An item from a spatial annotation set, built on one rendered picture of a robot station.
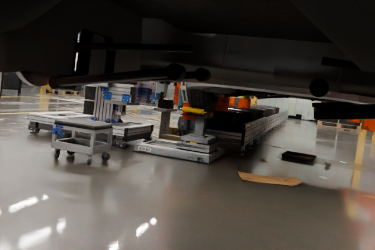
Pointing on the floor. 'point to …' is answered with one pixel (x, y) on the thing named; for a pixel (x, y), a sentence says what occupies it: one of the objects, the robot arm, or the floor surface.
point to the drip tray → (298, 155)
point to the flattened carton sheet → (269, 179)
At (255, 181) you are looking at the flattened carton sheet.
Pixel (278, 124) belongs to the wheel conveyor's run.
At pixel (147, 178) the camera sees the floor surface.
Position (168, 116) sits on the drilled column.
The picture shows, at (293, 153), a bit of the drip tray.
